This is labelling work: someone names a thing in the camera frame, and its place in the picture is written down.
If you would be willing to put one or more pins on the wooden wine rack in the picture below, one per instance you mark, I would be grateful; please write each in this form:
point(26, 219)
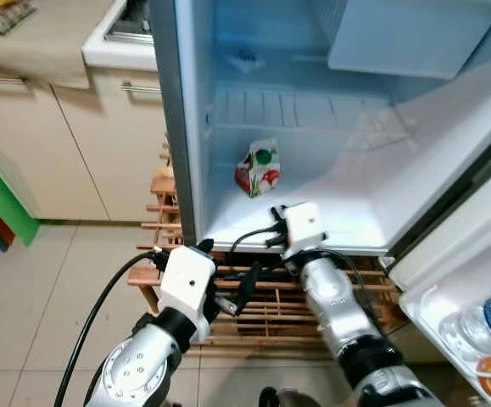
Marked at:
point(270, 318)

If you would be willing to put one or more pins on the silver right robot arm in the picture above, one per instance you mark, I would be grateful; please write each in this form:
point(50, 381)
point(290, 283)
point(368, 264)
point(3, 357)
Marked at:
point(338, 297)

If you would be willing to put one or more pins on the green storage bin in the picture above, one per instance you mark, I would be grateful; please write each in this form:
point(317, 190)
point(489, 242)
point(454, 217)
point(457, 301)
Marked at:
point(8, 199)

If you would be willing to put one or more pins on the small red green carton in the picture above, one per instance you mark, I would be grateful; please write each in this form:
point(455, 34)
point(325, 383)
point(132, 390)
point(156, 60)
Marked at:
point(258, 170)

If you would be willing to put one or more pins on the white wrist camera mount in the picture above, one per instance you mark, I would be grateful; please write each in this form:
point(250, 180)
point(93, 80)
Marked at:
point(306, 225)
point(186, 280)

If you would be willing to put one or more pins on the white fridge door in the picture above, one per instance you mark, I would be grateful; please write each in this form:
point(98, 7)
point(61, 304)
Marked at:
point(457, 254)

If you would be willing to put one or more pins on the beige counter cloth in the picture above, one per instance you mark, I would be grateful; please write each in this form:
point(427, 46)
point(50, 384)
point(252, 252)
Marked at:
point(46, 47)

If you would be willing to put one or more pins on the white freezer compartment flap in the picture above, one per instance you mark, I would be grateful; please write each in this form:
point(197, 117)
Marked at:
point(415, 38)

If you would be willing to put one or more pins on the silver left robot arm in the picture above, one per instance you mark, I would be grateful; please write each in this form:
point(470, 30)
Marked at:
point(143, 369)

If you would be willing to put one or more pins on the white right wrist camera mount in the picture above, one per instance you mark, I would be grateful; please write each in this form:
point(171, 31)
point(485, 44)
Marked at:
point(306, 225)

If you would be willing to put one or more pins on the dark robot foot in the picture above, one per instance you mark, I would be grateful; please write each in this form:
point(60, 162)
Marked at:
point(283, 398)

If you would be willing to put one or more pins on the beige kitchen cabinet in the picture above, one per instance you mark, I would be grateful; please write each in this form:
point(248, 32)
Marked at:
point(84, 153)

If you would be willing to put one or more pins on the white gas stove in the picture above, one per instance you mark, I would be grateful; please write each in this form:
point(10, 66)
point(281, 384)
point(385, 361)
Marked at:
point(118, 47)

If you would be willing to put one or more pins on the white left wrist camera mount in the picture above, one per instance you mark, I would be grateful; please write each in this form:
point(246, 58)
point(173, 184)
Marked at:
point(186, 280)

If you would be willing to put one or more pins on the blue cap water bottle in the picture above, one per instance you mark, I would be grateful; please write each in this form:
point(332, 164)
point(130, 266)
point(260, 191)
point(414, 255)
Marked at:
point(487, 326)

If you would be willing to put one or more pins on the grey mini fridge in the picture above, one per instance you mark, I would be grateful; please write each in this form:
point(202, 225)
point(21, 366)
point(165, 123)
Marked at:
point(355, 161)

